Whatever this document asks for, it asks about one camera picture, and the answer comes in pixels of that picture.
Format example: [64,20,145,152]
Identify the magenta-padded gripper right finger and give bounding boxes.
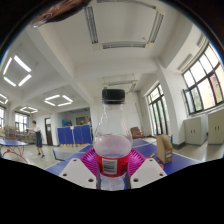
[124,148,168,190]

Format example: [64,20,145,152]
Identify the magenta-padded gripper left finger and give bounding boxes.
[58,147,101,190]

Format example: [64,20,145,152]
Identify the clear red-labelled water bottle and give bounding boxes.
[92,88,134,192]

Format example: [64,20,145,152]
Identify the brown cardboard box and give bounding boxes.
[155,134,174,164]

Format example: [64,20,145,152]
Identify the blue folded table tennis tables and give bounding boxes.
[56,124,93,146]

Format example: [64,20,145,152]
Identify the brown armchair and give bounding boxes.
[130,126,145,140]

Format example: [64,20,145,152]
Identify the beige two-door cabinet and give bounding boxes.
[183,114,209,146]
[208,109,224,145]

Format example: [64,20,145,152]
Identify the tall black-framed window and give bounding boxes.
[146,83,173,137]

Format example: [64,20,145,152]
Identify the blue table tennis table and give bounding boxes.
[0,138,29,162]

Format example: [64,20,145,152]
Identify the large black-framed window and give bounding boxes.
[182,43,224,116]

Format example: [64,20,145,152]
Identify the ceiling lights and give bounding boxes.
[0,54,74,114]

